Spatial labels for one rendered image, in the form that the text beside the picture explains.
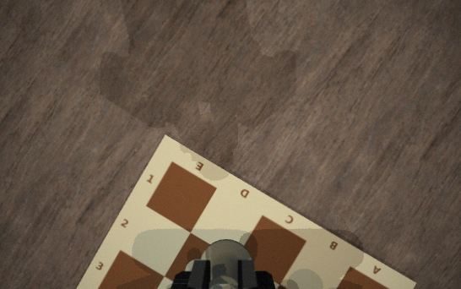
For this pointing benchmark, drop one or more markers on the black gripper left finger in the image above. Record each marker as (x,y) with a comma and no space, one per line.
(198,278)

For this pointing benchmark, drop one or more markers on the white pawn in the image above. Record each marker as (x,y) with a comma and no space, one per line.
(190,265)

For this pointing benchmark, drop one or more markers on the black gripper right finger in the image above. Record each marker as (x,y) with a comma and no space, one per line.
(247,277)

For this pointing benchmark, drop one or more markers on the cream and brown chessboard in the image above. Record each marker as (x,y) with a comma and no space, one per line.
(183,202)

